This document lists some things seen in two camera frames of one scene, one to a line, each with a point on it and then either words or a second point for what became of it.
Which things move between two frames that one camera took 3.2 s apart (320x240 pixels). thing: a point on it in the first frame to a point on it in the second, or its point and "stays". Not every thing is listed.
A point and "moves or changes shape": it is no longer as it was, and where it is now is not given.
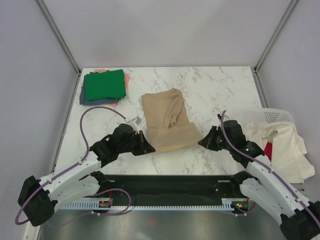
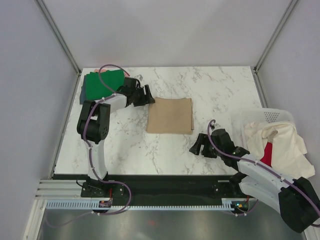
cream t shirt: [288, 149] stays
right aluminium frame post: [267, 48] stays
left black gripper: [144, 147] to [147, 99]
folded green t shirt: [105, 85] stays
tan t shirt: [167, 124] moves or changes shape
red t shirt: [268, 150] stays
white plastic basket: [262, 116] stays
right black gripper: [208, 141] to [201, 139]
